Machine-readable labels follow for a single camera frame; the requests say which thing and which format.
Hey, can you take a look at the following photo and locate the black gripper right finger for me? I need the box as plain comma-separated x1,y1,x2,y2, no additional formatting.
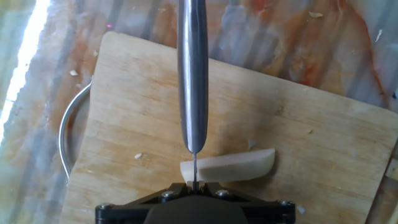
197,182,296,224

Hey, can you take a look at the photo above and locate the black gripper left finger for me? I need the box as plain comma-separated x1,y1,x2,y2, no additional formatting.
95,182,194,224

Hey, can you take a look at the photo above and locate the white radish piece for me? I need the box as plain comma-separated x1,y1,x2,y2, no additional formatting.
180,148,277,184

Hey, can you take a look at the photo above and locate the wooden cutting board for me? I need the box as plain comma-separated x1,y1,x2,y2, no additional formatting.
58,30,398,224

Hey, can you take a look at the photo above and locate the orange marble pattern mat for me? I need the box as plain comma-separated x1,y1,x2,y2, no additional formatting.
0,0,398,224

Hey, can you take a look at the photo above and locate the steel loop handle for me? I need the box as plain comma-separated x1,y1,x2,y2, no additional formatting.
58,76,94,184

